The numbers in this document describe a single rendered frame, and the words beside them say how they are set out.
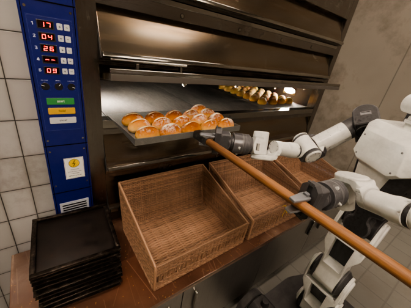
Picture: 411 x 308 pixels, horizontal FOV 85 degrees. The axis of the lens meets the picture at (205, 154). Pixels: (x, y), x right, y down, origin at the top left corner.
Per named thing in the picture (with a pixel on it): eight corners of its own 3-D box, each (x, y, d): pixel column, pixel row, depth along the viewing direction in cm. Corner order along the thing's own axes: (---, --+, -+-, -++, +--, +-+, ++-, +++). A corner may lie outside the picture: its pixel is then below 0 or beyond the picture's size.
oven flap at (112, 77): (111, 80, 81) (98, 77, 96) (339, 90, 183) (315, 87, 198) (110, 73, 80) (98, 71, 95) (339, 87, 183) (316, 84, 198)
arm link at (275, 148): (256, 159, 92) (281, 162, 97) (259, 138, 91) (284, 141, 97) (247, 157, 97) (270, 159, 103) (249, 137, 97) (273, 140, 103)
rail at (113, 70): (110, 73, 80) (109, 73, 82) (339, 87, 183) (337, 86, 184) (109, 67, 80) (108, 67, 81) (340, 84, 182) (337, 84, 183)
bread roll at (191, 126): (195, 129, 106) (196, 118, 104) (203, 134, 102) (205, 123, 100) (177, 131, 101) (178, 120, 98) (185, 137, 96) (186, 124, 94)
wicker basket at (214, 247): (117, 220, 128) (115, 181, 116) (197, 195, 161) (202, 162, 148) (152, 294, 94) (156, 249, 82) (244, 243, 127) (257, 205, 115)
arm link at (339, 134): (295, 149, 115) (337, 127, 110) (307, 168, 107) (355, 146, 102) (290, 137, 107) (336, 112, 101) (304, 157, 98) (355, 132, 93)
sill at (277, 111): (99, 124, 106) (99, 116, 104) (306, 110, 209) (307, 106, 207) (102, 129, 102) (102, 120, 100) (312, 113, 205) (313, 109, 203)
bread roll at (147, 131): (155, 134, 94) (156, 121, 92) (162, 140, 90) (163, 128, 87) (132, 136, 89) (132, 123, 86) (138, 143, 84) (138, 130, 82)
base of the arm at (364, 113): (346, 132, 112) (372, 122, 108) (359, 150, 103) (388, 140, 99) (343, 111, 102) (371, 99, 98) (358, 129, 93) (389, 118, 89)
